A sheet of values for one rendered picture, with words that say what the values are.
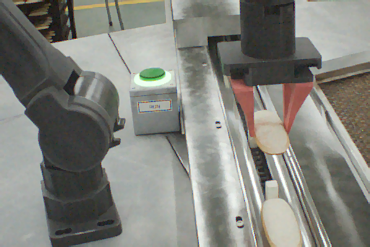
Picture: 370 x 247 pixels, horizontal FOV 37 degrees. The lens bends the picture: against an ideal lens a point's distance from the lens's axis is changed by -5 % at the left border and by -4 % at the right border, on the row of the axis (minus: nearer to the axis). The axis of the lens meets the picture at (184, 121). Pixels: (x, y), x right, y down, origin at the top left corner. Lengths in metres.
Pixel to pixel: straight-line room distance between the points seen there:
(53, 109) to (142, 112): 0.28
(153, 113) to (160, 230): 0.24
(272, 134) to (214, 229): 0.12
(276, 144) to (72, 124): 0.21
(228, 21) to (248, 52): 0.49
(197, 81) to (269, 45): 0.37
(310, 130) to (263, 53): 0.31
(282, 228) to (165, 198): 0.18
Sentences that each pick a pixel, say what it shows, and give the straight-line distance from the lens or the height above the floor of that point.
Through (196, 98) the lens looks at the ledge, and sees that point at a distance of 0.88.
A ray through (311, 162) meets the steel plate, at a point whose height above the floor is 0.82.
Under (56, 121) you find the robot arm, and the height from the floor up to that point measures 0.97.
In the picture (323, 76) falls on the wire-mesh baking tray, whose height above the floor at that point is 0.90.
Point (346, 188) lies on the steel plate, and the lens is 0.74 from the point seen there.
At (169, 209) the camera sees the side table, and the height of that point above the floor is 0.82.
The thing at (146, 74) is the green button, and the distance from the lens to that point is 0.86.
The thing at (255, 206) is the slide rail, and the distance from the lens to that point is 0.66.
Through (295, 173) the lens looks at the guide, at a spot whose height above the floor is 0.86.
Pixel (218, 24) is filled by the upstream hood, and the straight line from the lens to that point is 1.07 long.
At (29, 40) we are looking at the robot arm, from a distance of 0.61.
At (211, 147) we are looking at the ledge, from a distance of 0.74.
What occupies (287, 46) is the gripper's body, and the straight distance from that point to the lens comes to 0.59.
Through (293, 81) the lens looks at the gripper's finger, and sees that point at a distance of 0.59.
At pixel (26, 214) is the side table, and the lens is 0.74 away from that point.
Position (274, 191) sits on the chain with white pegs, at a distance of 0.66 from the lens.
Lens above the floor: 1.24
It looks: 28 degrees down
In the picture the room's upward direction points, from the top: 5 degrees counter-clockwise
